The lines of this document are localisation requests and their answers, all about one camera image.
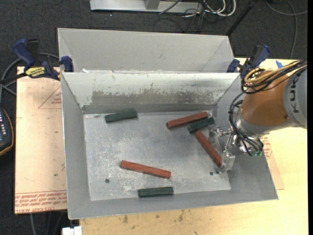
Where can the red-brown flat block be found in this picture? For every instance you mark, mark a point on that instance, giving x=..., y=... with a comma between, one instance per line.
x=207, y=148
x=187, y=120
x=145, y=169

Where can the brown cardboard board, red print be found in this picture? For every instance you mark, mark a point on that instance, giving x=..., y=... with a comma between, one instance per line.
x=39, y=143

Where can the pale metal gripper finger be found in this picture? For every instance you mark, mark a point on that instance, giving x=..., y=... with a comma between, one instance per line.
x=226, y=161
x=214, y=135

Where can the grey metal bin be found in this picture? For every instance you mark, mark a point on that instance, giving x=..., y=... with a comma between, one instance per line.
x=151, y=141

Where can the dark green flat block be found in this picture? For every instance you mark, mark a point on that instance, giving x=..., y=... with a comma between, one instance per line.
x=121, y=115
x=155, y=191
x=201, y=125

